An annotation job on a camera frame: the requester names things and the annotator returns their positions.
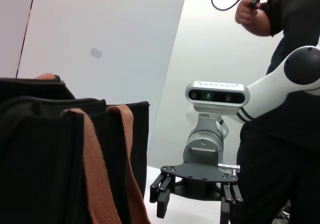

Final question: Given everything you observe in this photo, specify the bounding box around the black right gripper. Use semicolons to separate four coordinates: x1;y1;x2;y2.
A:
149;161;245;224

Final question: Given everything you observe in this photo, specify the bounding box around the black bag with brown handles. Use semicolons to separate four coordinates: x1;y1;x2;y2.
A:
0;73;152;224

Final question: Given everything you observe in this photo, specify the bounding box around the person's forearm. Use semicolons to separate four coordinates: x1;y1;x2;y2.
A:
241;7;273;38

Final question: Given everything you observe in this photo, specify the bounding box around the person's hand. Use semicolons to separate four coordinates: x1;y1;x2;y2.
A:
234;0;263;26

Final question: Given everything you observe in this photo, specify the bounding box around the person in black clothes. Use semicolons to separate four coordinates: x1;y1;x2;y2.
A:
236;0;320;224

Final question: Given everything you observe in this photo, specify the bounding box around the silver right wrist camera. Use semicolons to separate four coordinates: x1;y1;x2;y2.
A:
184;80;251;130

